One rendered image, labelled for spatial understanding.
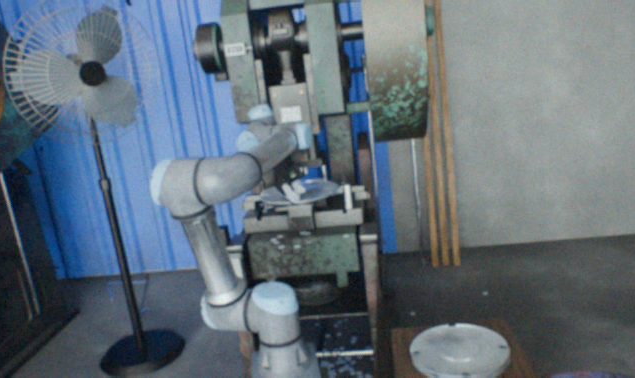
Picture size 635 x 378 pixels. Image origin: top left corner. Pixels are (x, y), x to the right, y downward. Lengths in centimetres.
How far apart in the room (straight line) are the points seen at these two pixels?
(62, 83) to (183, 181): 114
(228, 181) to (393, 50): 68
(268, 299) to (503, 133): 220
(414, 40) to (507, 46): 168
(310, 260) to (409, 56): 80
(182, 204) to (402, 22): 82
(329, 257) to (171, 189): 83
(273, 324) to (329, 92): 86
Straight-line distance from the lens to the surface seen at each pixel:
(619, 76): 356
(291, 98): 207
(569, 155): 354
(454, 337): 187
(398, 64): 173
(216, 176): 131
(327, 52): 200
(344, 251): 203
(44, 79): 240
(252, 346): 217
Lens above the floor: 131
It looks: 15 degrees down
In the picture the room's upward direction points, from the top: 7 degrees counter-clockwise
